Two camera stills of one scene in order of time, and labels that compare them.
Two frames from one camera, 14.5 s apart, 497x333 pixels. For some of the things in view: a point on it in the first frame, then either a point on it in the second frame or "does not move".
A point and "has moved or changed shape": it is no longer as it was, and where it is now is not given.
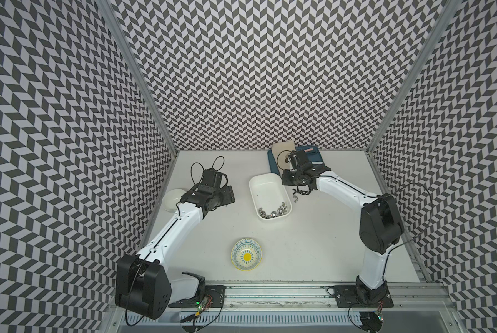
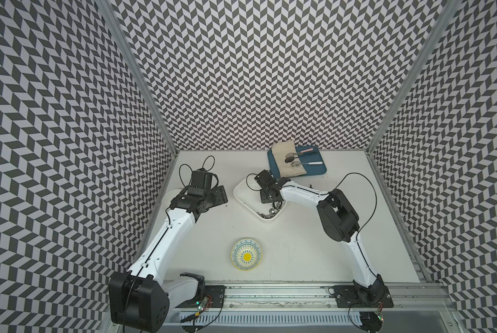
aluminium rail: [313, 296] does not move
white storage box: [270, 196] has moved or changed shape
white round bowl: [171, 198] does not move
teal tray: [312, 151] does not move
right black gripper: [286, 179] → [264, 198]
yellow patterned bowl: [246, 254] does not move
